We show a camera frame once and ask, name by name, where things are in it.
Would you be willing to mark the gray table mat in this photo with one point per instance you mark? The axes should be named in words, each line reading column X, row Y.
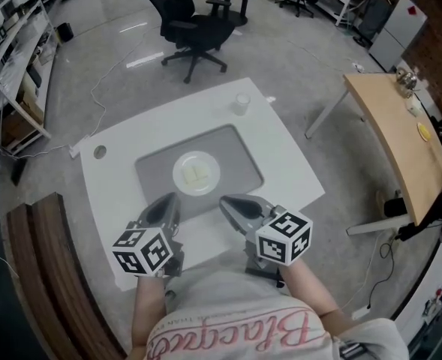
column 239, row 163

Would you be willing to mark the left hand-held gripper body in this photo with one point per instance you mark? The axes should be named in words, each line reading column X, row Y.
column 138, row 249

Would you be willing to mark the small white cup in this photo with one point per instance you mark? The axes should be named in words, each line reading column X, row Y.
column 414, row 107

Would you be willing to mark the person's right forearm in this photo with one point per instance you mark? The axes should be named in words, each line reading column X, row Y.
column 310, row 291

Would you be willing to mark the black trash bin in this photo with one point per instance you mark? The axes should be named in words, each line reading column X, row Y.
column 65, row 32

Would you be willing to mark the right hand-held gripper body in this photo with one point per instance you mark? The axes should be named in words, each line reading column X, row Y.
column 284, row 238

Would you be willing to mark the small yellow plate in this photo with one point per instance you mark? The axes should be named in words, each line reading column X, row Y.
column 424, row 131

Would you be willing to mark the round gray table grommet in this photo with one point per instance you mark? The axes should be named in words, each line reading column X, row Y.
column 100, row 152

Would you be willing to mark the gray metal cabinet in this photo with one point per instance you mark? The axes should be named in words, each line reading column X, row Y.
column 397, row 36

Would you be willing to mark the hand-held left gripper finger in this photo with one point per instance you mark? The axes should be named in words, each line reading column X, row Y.
column 160, row 210

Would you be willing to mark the white round plate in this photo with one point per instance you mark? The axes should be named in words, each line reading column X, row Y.
column 209, row 171

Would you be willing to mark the light wooden desk white legs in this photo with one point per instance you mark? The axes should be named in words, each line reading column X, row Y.
column 393, row 126

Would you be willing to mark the person's white printed shirt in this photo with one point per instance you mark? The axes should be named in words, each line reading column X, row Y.
column 224, row 306

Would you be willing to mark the person's left forearm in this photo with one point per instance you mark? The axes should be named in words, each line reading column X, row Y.
column 147, row 302

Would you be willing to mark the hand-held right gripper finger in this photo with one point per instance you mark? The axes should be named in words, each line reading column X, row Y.
column 243, row 208

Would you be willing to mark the pale yellow sliced food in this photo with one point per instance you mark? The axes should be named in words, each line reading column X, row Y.
column 195, row 174

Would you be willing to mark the dark wooden bench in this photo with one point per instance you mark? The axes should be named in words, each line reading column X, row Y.
column 52, row 261

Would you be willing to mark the glass cup of milk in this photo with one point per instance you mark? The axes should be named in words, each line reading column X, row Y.
column 241, row 104

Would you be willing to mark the shiny metal kettle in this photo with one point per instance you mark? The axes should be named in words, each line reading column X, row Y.
column 406, row 81

